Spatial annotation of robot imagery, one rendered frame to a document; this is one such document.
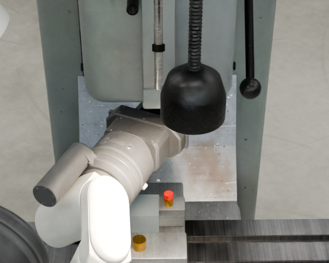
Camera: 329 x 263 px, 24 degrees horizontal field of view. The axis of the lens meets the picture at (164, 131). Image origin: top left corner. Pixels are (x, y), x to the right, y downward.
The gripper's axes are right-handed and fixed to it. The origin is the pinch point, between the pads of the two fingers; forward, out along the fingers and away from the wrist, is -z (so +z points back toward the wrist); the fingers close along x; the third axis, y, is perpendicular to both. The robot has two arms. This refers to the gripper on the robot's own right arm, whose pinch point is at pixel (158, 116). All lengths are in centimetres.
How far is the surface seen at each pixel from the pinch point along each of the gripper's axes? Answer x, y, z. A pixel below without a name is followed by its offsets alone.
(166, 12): -6.2, -24.2, 11.3
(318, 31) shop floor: 27, 121, -252
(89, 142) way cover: 25.5, 28.7, -22.0
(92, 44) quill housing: 3.8, -17.6, 11.6
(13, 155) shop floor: 112, 122, -107
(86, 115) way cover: 27.0, 23.7, -24.0
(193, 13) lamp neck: -13.5, -30.5, 21.1
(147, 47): -4.1, -19.5, 12.3
